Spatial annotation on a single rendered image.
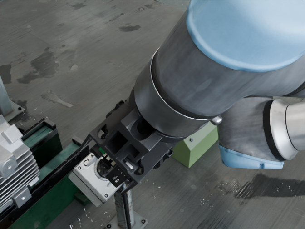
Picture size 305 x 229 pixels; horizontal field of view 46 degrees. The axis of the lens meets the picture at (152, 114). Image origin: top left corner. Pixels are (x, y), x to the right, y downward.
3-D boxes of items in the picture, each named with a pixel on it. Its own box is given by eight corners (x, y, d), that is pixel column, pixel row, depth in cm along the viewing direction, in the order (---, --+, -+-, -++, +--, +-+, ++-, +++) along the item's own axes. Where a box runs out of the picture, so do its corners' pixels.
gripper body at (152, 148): (74, 150, 40) (104, 102, 31) (122, 108, 45) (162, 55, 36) (121, 199, 40) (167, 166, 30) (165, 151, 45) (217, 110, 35)
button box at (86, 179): (97, 209, 58) (106, 201, 53) (66, 177, 58) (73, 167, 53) (159, 143, 67) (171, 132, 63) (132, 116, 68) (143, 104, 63)
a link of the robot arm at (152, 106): (184, 27, 32) (248, 92, 32) (163, 56, 36) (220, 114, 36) (131, 68, 28) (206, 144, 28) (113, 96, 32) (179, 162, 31)
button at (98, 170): (104, 184, 56) (107, 181, 54) (90, 170, 56) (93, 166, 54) (116, 171, 57) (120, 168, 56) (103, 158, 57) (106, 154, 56)
